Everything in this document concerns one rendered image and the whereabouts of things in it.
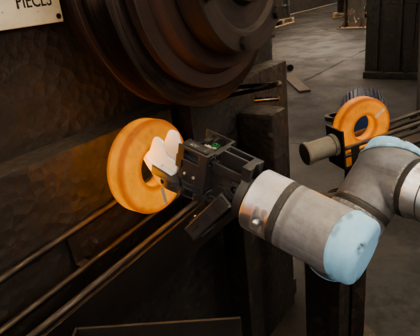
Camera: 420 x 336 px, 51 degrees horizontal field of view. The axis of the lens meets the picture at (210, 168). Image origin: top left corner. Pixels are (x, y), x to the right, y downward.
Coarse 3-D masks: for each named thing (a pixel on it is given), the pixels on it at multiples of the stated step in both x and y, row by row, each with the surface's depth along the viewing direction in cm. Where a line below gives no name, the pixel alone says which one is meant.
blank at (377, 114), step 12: (360, 96) 113; (348, 108) 111; (360, 108) 111; (372, 108) 112; (384, 108) 114; (336, 120) 113; (348, 120) 111; (372, 120) 115; (384, 120) 115; (348, 132) 113; (372, 132) 116; (384, 132) 116; (348, 144) 114
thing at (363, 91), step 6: (354, 90) 306; (360, 90) 300; (366, 90) 290; (372, 90) 302; (348, 96) 294; (354, 96) 292; (372, 96) 286; (378, 96) 288; (342, 102) 298; (384, 102) 289; (360, 120) 273; (366, 120) 272; (360, 126) 275; (366, 126) 274
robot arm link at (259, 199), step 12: (264, 180) 58; (276, 180) 58; (288, 180) 58; (252, 192) 57; (264, 192) 57; (276, 192) 56; (252, 204) 57; (264, 204) 56; (240, 216) 58; (252, 216) 57; (264, 216) 56; (252, 228) 58; (264, 228) 57
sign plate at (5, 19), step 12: (0, 0) 61; (12, 0) 62; (24, 0) 64; (36, 0) 65; (48, 0) 67; (0, 12) 61; (12, 12) 63; (24, 12) 64; (36, 12) 66; (48, 12) 67; (60, 12) 69; (0, 24) 62; (12, 24) 63; (24, 24) 64; (36, 24) 66
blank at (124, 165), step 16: (128, 128) 68; (144, 128) 68; (160, 128) 71; (112, 144) 67; (128, 144) 66; (144, 144) 69; (112, 160) 66; (128, 160) 66; (112, 176) 67; (128, 176) 67; (112, 192) 68; (128, 192) 67; (144, 192) 70; (160, 192) 73; (128, 208) 70; (144, 208) 71; (160, 208) 74
